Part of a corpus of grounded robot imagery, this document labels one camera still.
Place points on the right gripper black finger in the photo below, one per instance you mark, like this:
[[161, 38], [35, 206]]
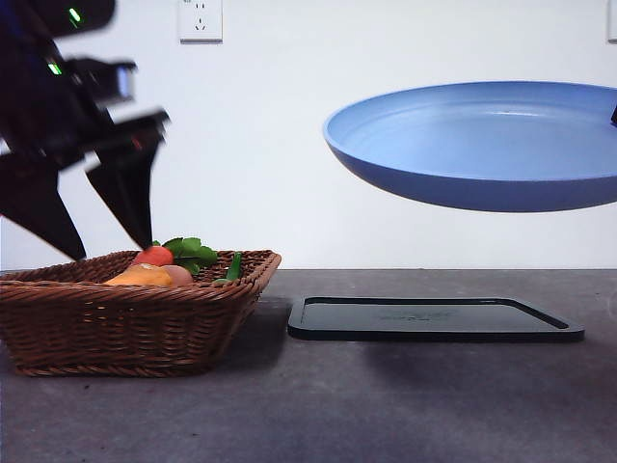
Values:
[[614, 116]]

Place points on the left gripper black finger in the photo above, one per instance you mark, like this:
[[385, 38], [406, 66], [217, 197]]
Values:
[[127, 193], [38, 207]]

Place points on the yellow corn cob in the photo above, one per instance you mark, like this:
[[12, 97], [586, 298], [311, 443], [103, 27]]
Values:
[[142, 277]]

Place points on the blue round plate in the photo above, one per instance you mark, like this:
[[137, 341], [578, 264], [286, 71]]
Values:
[[458, 144]]

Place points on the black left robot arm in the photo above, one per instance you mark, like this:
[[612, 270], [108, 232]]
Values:
[[34, 87]]

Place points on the brown wicker basket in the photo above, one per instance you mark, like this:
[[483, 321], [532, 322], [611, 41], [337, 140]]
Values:
[[120, 333]]

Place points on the green chili pepper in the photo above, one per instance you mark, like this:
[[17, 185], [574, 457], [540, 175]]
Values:
[[234, 267]]

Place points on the black rectangular tray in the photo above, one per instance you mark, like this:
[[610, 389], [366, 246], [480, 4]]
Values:
[[434, 320]]

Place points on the white wall socket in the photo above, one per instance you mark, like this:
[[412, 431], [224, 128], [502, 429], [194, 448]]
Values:
[[201, 21]]

